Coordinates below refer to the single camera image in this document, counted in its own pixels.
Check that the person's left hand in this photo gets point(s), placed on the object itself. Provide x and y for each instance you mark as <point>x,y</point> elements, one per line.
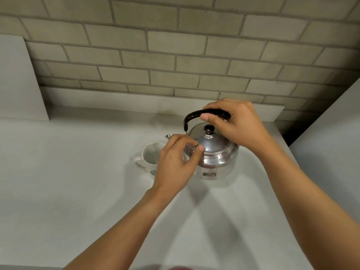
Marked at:
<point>171,168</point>

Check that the person's right hand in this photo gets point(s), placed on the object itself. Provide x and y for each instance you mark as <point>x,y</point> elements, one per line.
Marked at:
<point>242,129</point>

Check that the person's left thumb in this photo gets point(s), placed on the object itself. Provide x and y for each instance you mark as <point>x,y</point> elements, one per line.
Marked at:
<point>196,157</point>

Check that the person's right thumb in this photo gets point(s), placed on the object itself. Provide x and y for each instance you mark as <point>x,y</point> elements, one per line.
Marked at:
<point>212,120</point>

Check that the person's left forearm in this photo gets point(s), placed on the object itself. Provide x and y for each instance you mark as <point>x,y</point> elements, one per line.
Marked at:
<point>123,236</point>

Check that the person's right forearm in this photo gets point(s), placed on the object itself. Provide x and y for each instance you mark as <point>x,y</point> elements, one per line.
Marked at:
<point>312,213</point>

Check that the steel kettle lid, black knob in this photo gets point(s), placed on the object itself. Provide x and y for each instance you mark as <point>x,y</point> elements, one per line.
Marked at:
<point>215,141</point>

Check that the white ceramic mug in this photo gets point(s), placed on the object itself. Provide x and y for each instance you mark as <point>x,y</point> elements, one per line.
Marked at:
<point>149,157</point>

